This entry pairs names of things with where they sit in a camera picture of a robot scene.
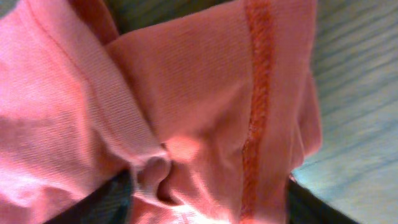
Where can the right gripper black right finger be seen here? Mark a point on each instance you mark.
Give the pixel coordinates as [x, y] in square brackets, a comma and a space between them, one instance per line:
[305, 208]

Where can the orange red t-shirt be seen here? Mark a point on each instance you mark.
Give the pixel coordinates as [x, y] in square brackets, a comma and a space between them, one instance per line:
[208, 113]

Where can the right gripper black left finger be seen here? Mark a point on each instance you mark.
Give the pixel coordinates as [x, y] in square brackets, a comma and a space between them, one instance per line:
[110, 204]

